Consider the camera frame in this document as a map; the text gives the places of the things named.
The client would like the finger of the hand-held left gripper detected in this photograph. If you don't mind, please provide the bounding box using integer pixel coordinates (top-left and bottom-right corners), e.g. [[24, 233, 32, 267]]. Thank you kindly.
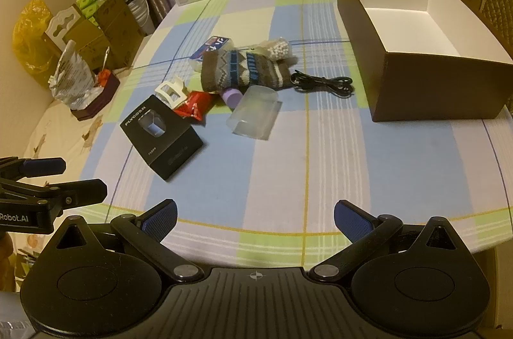
[[0, 157, 67, 179], [0, 179, 108, 209]]

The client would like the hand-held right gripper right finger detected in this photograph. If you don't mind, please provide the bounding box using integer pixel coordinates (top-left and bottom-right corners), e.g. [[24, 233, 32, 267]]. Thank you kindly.
[[308, 199, 461, 285]]

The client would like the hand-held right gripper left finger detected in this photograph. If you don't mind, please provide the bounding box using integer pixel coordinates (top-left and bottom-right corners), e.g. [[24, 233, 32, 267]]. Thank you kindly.
[[54, 199, 205, 284]]

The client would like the black shaver box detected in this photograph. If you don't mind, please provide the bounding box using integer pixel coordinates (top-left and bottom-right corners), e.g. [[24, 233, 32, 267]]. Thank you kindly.
[[119, 95, 203, 183]]

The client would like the red snack packet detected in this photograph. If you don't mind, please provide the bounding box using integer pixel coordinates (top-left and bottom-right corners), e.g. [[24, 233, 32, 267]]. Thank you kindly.
[[173, 91, 217, 125]]

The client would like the white plastic holder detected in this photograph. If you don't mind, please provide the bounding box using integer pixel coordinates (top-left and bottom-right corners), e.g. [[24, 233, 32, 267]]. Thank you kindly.
[[156, 79, 189, 109]]

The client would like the black cable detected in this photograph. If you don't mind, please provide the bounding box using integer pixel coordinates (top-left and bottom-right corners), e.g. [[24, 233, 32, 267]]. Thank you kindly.
[[289, 70, 355, 98]]

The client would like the clear plastic container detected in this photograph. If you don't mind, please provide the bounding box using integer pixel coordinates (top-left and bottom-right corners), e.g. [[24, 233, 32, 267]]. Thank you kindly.
[[226, 85, 279, 140]]

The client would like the small purple cup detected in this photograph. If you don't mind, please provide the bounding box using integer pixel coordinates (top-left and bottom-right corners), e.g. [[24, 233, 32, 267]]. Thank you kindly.
[[220, 87, 242, 109]]

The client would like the brown cardboard box white inside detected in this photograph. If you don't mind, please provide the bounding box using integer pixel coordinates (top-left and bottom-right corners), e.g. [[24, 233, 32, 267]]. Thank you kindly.
[[334, 0, 513, 122]]

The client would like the patterned knit sock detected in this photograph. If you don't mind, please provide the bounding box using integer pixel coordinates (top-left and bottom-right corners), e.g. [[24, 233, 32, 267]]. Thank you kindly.
[[200, 47, 299, 91]]

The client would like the blue tissue packet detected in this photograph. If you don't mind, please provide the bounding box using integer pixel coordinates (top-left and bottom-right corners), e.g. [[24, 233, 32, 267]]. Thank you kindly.
[[189, 35, 235, 72]]

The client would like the bag of white beads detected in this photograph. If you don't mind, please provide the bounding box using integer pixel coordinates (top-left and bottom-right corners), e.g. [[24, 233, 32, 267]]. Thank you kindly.
[[256, 38, 293, 61]]

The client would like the cream printed cloth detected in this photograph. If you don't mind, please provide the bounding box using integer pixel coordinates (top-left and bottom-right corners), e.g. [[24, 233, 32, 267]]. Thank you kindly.
[[12, 99, 133, 292]]

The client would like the dark red tray box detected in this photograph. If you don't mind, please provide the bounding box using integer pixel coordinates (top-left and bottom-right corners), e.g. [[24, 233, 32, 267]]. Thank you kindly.
[[70, 71, 121, 122]]

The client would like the silver foil bag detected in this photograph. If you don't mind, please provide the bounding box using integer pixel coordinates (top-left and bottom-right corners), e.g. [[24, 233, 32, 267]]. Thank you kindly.
[[49, 39, 97, 111]]

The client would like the yellow plastic bag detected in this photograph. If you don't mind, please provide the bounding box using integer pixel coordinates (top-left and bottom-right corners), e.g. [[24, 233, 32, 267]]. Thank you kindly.
[[12, 0, 55, 87]]

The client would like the stack of green packets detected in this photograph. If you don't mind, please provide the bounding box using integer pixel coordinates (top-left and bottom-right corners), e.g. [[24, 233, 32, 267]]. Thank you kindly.
[[76, 0, 113, 23]]

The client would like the stack of white bowls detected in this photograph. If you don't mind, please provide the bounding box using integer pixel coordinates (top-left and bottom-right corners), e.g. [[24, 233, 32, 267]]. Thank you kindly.
[[120, 0, 151, 27]]

